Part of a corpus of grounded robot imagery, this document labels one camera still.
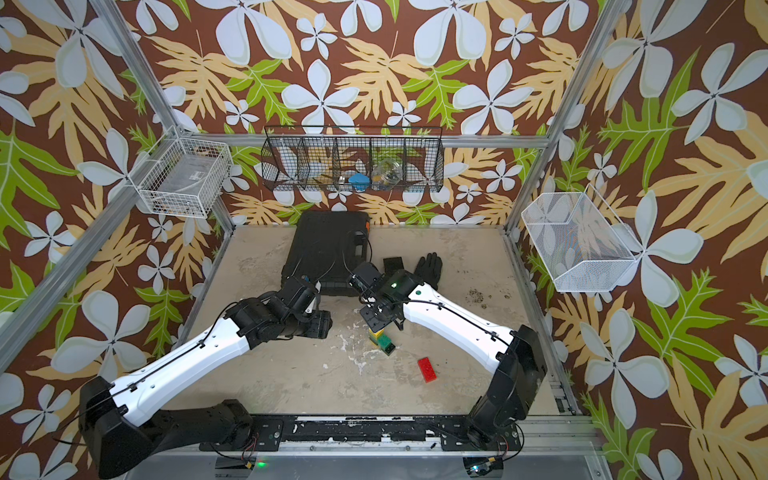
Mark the clear plastic in basket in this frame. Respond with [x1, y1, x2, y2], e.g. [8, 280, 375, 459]
[371, 156, 403, 191]

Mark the black wire basket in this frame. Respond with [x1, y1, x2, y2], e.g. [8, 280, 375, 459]
[259, 126, 445, 193]

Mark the black green work glove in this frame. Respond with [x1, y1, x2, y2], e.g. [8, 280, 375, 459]
[414, 252, 443, 290]

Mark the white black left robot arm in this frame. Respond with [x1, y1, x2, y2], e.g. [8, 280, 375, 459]
[77, 277, 333, 479]

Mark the small black battery box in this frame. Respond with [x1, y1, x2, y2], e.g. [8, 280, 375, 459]
[383, 257, 404, 277]

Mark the dark green lego brick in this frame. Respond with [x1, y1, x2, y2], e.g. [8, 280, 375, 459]
[375, 335, 396, 356]

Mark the white wire basket left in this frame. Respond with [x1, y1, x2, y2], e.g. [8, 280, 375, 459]
[135, 137, 233, 219]

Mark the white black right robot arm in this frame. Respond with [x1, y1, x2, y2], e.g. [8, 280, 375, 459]
[348, 262, 548, 449]

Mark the black plastic tool case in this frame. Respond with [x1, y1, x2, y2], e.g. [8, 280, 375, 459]
[281, 211, 370, 297]

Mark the yellow lego brick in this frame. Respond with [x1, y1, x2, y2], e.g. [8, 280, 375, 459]
[368, 329, 385, 345]

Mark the white mesh basket right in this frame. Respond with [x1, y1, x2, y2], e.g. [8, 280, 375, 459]
[522, 185, 641, 293]

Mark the blue object in basket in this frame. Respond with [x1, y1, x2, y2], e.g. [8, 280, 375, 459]
[348, 173, 371, 192]

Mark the red lego brick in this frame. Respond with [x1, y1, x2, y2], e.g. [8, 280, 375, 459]
[417, 357, 437, 383]

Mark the aluminium frame post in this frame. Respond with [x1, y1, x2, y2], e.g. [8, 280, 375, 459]
[503, 1, 632, 233]

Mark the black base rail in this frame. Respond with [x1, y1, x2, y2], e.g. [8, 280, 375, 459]
[200, 414, 477, 453]

